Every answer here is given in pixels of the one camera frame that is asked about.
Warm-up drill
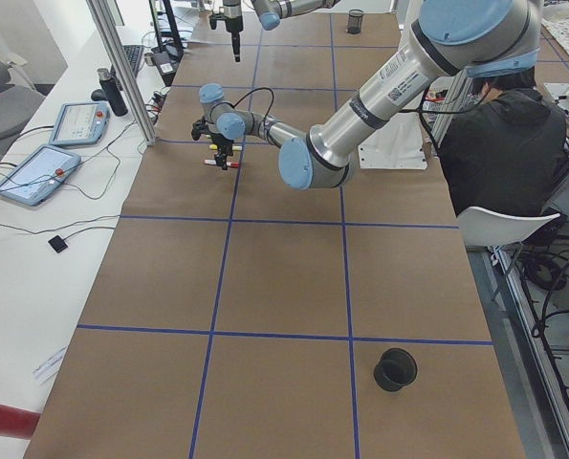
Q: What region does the black mesh pencil cup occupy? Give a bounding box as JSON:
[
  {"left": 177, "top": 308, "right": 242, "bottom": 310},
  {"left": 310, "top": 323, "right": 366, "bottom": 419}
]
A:
[{"left": 346, "top": 9, "right": 364, "bottom": 34}]

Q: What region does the red cylinder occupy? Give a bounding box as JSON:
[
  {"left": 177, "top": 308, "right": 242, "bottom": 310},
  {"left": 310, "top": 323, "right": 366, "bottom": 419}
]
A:
[{"left": 0, "top": 404, "right": 41, "bottom": 440}]

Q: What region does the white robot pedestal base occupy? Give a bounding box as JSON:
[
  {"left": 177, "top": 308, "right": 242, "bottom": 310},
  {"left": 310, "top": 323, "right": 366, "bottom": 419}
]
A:
[{"left": 358, "top": 117, "right": 427, "bottom": 170}]

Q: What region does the upper teach pendant tablet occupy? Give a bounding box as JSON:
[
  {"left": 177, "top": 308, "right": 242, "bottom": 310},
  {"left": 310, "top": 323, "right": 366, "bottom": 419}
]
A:
[{"left": 49, "top": 101, "right": 109, "bottom": 147}]

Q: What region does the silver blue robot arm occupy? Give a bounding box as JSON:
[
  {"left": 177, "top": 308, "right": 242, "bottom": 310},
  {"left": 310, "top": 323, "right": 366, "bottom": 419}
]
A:
[
  {"left": 208, "top": 0, "right": 339, "bottom": 62},
  {"left": 191, "top": 1, "right": 543, "bottom": 189}
]

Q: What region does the yellow highlighter pen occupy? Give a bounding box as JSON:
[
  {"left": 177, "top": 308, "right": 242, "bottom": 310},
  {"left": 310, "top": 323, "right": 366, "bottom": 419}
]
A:
[{"left": 208, "top": 144, "right": 242, "bottom": 151}]

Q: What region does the red white marker pen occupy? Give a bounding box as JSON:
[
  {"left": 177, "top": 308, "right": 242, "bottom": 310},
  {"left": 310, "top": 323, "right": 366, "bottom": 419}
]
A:
[{"left": 204, "top": 159, "right": 239, "bottom": 168}]

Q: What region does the black keyboard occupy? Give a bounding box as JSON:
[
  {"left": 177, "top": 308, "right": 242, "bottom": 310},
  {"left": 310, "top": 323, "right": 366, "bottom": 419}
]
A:
[{"left": 122, "top": 44, "right": 144, "bottom": 77}]

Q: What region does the aluminium frame post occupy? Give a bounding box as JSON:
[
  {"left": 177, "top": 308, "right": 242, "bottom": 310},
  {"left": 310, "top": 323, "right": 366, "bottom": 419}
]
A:
[{"left": 86, "top": 0, "right": 156, "bottom": 146}]

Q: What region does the person in black jacket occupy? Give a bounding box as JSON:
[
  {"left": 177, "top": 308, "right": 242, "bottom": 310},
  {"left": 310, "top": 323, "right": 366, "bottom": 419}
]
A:
[{"left": 438, "top": 68, "right": 567, "bottom": 217}]

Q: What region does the lower teach pendant tablet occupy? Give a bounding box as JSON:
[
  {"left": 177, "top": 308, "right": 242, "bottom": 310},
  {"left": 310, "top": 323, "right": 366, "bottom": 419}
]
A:
[{"left": 0, "top": 144, "right": 81, "bottom": 207}]

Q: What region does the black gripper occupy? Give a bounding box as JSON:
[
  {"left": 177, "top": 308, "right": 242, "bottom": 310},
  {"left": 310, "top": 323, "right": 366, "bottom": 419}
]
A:
[
  {"left": 191, "top": 117, "right": 234, "bottom": 170},
  {"left": 208, "top": 0, "right": 243, "bottom": 62}
]

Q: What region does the teach pendant tablet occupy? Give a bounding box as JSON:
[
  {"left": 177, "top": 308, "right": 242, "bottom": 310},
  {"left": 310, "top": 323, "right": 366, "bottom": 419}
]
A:
[
  {"left": 49, "top": 101, "right": 109, "bottom": 147},
  {"left": 0, "top": 144, "right": 81, "bottom": 207}
]

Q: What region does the small black square device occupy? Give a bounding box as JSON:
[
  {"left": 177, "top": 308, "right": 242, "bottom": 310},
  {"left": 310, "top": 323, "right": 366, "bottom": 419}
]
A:
[{"left": 48, "top": 235, "right": 68, "bottom": 253}]

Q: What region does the black water bottle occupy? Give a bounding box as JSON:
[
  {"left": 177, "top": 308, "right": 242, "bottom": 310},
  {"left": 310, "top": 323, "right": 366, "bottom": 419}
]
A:
[{"left": 97, "top": 68, "right": 128, "bottom": 117}]

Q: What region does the black round cup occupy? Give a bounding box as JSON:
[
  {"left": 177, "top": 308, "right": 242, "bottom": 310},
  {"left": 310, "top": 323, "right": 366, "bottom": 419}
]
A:
[{"left": 373, "top": 348, "right": 418, "bottom": 392}]

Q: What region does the white chair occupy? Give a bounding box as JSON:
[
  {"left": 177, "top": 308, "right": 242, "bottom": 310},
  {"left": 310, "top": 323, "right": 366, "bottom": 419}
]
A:
[{"left": 456, "top": 207, "right": 560, "bottom": 252}]

